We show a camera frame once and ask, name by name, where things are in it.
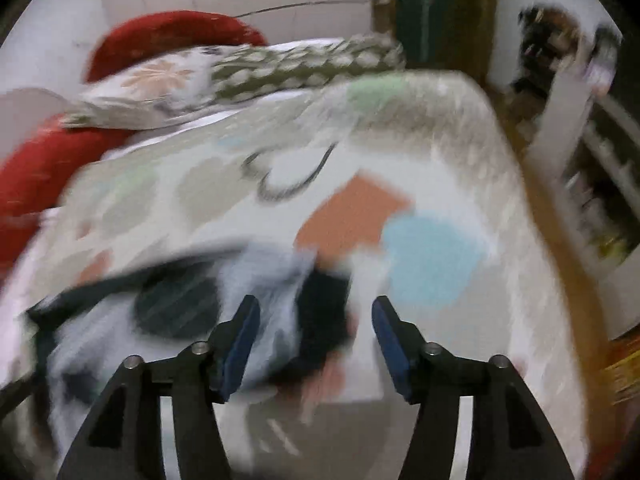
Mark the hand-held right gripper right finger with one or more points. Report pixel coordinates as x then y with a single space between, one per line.
392 355

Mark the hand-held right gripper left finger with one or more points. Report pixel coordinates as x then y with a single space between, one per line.
240 350

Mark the dark blue pants striped lining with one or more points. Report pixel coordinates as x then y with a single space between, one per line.
175 305

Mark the heart print quilt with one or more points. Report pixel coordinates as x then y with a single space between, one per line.
430 260

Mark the white bed sheet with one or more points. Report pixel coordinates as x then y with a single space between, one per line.
165 135

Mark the long red printed pillow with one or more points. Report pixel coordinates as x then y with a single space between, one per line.
40 175

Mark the floral pillow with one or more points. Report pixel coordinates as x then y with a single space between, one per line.
150 80

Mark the white shelf unit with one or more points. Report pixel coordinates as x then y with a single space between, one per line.
565 125

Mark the olive dotted pillow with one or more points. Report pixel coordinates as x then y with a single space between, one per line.
300 67

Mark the plain red pillow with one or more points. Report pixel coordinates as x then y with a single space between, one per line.
165 35

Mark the wooden door frame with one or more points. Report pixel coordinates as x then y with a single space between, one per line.
480 10

